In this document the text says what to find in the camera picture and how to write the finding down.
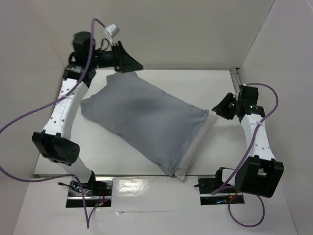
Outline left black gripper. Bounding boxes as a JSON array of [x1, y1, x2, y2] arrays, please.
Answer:
[[89, 41, 144, 74]]

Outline white pillow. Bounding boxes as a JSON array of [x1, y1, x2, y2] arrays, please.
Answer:
[[174, 114, 218, 181]]

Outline grey pillowcase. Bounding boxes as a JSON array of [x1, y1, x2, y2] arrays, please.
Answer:
[[81, 72, 211, 177]]

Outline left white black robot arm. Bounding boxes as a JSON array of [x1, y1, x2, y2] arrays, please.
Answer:
[[32, 30, 143, 195]]

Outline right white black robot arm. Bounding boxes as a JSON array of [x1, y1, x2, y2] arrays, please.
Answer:
[[212, 83, 284, 198]]

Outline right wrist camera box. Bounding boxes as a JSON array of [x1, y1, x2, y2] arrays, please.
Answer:
[[233, 85, 244, 100]]

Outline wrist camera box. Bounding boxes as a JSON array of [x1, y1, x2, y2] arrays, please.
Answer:
[[233, 85, 244, 100], [104, 23, 119, 45]]

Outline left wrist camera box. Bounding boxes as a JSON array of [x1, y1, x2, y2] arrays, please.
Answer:
[[104, 23, 119, 45]]

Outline aluminium rail frame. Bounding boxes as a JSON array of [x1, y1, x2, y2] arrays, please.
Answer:
[[229, 67, 269, 174]]

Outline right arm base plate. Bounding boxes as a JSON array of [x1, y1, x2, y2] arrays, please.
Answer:
[[193, 176, 245, 206]]

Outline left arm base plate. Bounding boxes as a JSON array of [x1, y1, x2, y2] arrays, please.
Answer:
[[65, 177, 113, 208]]

